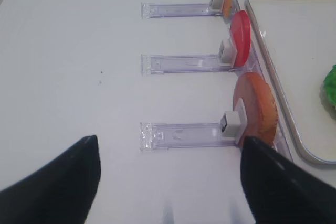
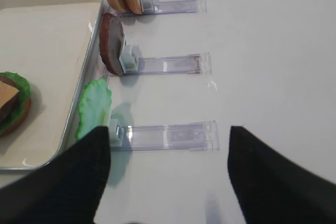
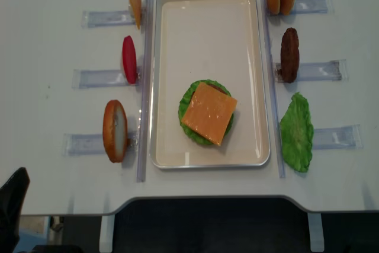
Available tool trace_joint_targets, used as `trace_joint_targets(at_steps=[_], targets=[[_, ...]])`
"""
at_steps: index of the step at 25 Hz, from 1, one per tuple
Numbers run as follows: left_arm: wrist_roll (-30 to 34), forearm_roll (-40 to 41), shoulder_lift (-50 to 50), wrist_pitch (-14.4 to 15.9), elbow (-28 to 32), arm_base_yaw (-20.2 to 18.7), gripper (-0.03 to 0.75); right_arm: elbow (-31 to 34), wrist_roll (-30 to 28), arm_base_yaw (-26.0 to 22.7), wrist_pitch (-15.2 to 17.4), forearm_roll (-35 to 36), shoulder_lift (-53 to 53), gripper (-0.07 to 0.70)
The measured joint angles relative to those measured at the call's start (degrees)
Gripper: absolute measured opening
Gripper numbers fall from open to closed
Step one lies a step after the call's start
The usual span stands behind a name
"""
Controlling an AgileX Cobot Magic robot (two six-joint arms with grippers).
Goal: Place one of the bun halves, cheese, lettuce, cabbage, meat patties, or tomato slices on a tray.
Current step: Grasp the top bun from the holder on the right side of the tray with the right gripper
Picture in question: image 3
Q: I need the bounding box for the clear holder near right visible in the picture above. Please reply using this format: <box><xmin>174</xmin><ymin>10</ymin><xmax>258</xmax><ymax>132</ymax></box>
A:
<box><xmin>313</xmin><ymin>124</ymin><xmax>363</xmax><ymax>150</ymax></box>

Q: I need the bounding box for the left bun half upright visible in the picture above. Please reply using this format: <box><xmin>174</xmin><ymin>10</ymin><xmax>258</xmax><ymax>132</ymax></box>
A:
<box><xmin>102</xmin><ymin>100</ymin><xmax>128</xmax><ymax>163</ymax></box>

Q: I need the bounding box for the black chair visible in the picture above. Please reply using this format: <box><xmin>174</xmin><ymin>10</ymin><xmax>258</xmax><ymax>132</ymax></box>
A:
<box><xmin>113</xmin><ymin>198</ymin><xmax>310</xmax><ymax>252</ymax></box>

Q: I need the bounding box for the clear holder near left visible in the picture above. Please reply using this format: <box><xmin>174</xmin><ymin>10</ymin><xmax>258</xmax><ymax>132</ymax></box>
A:
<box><xmin>62</xmin><ymin>132</ymin><xmax>139</xmax><ymax>157</ymax></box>

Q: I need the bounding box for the clear holder far left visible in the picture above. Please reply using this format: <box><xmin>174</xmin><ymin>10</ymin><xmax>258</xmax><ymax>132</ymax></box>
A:
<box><xmin>81</xmin><ymin>11</ymin><xmax>136</xmax><ymax>28</ymax></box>

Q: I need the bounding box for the cheese slice on burger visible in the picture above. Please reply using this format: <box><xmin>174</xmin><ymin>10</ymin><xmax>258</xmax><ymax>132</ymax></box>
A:
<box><xmin>181</xmin><ymin>82</ymin><xmax>237</xmax><ymax>146</ymax></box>

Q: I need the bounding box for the left long clear rail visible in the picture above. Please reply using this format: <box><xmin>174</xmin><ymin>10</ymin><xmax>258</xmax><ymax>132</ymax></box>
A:
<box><xmin>136</xmin><ymin>0</ymin><xmax>154</xmax><ymax>182</ymax></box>

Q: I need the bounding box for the clear holder middle right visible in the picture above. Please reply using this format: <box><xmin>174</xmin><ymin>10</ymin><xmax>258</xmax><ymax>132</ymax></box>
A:
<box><xmin>274</xmin><ymin>59</ymin><xmax>348</xmax><ymax>83</ymax></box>

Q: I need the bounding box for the meat patty on burger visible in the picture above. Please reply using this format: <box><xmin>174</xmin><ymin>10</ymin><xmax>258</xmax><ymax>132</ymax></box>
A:
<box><xmin>208</xmin><ymin>84</ymin><xmax>227</xmax><ymax>95</ymax></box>

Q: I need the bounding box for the white rectangular tray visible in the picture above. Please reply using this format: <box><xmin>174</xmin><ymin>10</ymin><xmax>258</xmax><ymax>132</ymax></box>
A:
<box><xmin>147</xmin><ymin>0</ymin><xmax>270</xmax><ymax>169</ymax></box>

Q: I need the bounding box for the lettuce leaf on burger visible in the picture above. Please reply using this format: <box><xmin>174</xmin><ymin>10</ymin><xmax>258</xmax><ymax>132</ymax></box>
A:
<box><xmin>178</xmin><ymin>79</ymin><xmax>232</xmax><ymax>146</ymax></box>

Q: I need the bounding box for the red tomato slice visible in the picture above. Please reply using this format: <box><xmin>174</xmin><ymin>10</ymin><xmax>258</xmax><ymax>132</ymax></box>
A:
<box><xmin>122</xmin><ymin>36</ymin><xmax>138</xmax><ymax>84</ymax></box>

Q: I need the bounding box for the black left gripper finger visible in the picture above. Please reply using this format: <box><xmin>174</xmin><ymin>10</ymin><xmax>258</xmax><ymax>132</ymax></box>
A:
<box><xmin>1</xmin><ymin>167</ymin><xmax>30</xmax><ymax>252</ymax></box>

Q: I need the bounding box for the upright brown meat patty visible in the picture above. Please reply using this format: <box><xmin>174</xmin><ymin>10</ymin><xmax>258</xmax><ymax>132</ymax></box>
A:
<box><xmin>281</xmin><ymin>28</ymin><xmax>300</xmax><ymax>83</ymax></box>

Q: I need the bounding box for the clear holder far right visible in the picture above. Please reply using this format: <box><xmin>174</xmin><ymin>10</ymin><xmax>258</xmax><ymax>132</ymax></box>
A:
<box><xmin>290</xmin><ymin>0</ymin><xmax>334</xmax><ymax>14</ymax></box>

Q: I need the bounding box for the long clear rail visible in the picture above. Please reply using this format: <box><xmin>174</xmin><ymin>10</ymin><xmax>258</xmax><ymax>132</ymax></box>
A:
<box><xmin>136</xmin><ymin>0</ymin><xmax>154</xmax><ymax>182</ymax></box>
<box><xmin>261</xmin><ymin>0</ymin><xmax>285</xmax><ymax>178</ymax></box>

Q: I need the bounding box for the clear holder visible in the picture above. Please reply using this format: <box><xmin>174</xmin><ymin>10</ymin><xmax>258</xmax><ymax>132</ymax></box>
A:
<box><xmin>313</xmin><ymin>124</ymin><xmax>363</xmax><ymax>150</ymax></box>
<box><xmin>72</xmin><ymin>69</ymin><xmax>131</xmax><ymax>89</ymax></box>
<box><xmin>290</xmin><ymin>0</ymin><xmax>334</xmax><ymax>14</ymax></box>
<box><xmin>274</xmin><ymin>59</ymin><xmax>348</xmax><ymax>83</ymax></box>
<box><xmin>81</xmin><ymin>11</ymin><xmax>136</xmax><ymax>28</ymax></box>
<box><xmin>62</xmin><ymin>132</ymin><xmax>139</xmax><ymax>157</ymax></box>

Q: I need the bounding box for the clear holder middle left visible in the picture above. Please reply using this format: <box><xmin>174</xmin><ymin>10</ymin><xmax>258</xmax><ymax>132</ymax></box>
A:
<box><xmin>72</xmin><ymin>69</ymin><xmax>131</xmax><ymax>89</ymax></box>

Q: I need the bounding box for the green lettuce leaf right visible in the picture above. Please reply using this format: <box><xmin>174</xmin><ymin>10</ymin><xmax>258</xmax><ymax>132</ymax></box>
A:
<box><xmin>280</xmin><ymin>92</ymin><xmax>314</xmax><ymax>173</ymax></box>

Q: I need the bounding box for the right long clear rail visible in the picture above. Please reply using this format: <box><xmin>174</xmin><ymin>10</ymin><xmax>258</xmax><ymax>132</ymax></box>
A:
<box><xmin>261</xmin><ymin>0</ymin><xmax>285</xmax><ymax>178</ymax></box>

